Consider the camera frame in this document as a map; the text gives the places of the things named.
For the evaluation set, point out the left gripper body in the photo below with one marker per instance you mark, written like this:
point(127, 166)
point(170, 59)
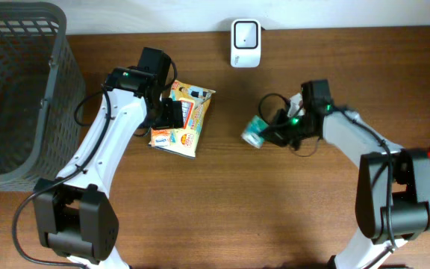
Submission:
point(171, 116)

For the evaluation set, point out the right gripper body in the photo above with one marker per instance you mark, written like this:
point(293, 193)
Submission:
point(292, 128)

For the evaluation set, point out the yellow snack bag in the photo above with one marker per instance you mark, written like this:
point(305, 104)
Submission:
point(195, 102)

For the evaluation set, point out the green tissue pack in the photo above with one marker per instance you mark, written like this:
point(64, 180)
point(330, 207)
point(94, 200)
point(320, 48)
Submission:
point(252, 133)

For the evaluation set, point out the orange tissue pack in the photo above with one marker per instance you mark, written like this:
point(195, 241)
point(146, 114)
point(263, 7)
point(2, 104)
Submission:
point(162, 138)

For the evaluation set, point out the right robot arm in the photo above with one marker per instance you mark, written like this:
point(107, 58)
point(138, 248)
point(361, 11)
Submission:
point(392, 205)

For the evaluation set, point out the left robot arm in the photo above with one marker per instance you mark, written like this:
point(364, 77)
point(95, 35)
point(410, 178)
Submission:
point(73, 213)

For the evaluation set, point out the white barcode scanner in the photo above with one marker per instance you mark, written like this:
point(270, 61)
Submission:
point(245, 43)

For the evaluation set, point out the dark grey plastic basket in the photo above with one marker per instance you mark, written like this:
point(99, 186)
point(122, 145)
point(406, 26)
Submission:
point(41, 85)

